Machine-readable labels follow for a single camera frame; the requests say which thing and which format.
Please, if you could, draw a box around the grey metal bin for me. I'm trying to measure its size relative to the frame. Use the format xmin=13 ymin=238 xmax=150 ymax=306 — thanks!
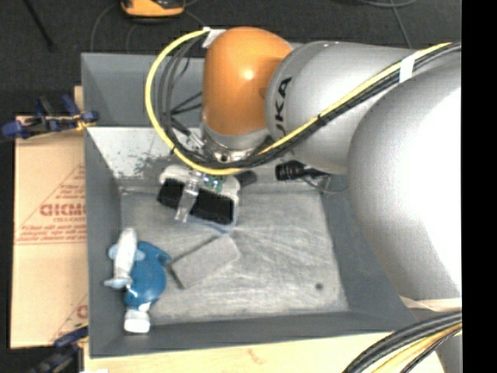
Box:
xmin=80 ymin=52 xmax=422 ymax=357

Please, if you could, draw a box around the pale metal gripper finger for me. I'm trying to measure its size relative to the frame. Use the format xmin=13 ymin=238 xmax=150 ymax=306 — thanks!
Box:
xmin=183 ymin=186 xmax=201 ymax=224
xmin=174 ymin=183 xmax=191 ymax=222

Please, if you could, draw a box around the black cylinder on white bracket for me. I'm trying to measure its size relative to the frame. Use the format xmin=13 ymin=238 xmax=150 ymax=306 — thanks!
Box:
xmin=274 ymin=160 xmax=332 ymax=190

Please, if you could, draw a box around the brown cardboard board, red print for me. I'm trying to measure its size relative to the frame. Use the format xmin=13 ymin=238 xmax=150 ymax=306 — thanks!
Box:
xmin=9 ymin=115 xmax=91 ymax=350

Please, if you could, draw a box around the black brush with white back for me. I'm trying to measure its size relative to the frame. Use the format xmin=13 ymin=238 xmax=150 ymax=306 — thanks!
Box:
xmin=156 ymin=164 xmax=242 ymax=225

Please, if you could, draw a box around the blue and white spray bottle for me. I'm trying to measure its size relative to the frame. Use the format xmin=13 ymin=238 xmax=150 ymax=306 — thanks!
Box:
xmin=103 ymin=227 xmax=172 ymax=334

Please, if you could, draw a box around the grey sponge block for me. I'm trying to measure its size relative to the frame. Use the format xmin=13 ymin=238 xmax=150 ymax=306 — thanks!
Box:
xmin=169 ymin=234 xmax=242 ymax=290

